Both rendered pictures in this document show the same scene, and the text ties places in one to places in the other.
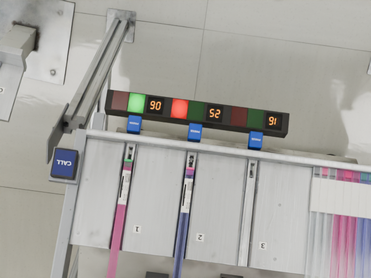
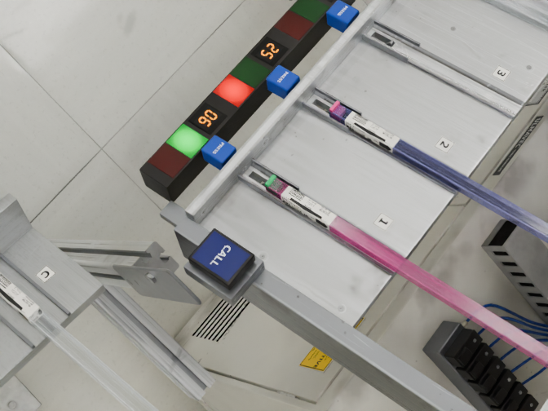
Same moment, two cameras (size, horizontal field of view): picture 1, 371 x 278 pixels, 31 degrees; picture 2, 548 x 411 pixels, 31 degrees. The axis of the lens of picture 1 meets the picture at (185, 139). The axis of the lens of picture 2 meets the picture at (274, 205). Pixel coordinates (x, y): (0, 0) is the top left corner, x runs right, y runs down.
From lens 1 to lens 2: 0.54 m
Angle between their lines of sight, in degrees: 21
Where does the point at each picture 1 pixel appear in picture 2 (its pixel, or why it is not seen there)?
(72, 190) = (267, 279)
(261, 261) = (523, 85)
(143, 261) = (405, 342)
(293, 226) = (494, 25)
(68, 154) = (212, 243)
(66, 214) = (302, 306)
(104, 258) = (369, 399)
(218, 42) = (131, 143)
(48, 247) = not seen: outside the picture
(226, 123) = (293, 43)
